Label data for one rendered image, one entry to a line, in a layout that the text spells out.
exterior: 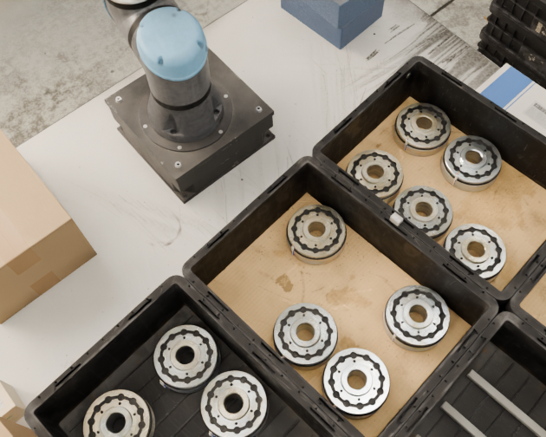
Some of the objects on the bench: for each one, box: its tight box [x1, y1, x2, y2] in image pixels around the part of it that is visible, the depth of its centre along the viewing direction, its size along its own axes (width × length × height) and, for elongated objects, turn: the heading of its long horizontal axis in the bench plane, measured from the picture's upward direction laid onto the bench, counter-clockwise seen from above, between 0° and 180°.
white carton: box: [476, 63, 546, 148], centre depth 130 cm, size 20×12×9 cm, turn 44°
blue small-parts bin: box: [281, 0, 385, 49], centre depth 148 cm, size 20×15×7 cm
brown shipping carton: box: [0, 116, 97, 324], centre depth 119 cm, size 30×22×16 cm
